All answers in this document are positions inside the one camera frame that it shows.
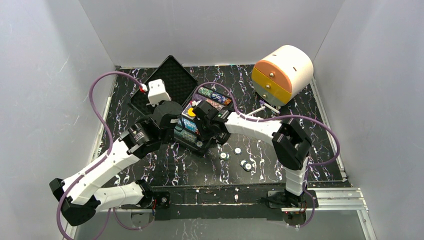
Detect black poker set case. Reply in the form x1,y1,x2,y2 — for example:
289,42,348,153
145,55,233,154

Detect poker chips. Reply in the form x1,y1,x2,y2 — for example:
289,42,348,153
240,159,253,172
233,147,242,155

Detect blue playing card deck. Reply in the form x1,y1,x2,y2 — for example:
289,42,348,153
182,102,196,119

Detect yellow dealer button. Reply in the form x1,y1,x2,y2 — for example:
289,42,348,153
187,107,196,117

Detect purple poker chip stack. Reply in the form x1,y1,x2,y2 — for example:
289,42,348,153
192,93,208,103

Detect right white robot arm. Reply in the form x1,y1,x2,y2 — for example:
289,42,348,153
192,100,312,212

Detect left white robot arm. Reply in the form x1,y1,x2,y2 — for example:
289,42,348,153
49,100,183,226

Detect loose chip near case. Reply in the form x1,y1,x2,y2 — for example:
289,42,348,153
219,152,230,161

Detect white purple marker pen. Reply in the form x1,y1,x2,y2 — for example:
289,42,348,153
259,100,280,114

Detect round pastel drawer box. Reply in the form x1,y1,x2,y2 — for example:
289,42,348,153
251,45,314,107

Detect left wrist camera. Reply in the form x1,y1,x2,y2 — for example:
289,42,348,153
147,79,172,107

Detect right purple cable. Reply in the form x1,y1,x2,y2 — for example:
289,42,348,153
196,82,341,228

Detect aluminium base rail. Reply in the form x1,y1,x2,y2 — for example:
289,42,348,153
68,187,379,240

